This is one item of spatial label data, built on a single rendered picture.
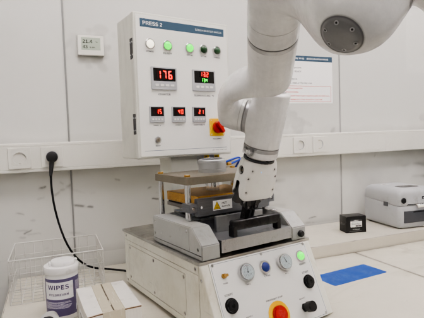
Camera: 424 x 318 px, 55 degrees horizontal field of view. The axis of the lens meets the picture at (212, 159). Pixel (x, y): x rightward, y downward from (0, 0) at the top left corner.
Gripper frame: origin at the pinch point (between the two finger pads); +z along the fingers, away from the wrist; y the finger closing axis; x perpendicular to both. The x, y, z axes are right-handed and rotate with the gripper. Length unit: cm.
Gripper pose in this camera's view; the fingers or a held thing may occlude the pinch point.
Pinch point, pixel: (247, 214)
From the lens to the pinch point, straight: 103.0
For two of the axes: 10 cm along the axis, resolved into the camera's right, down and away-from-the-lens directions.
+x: -5.3, -3.6, 7.7
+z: -1.5, 9.3, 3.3
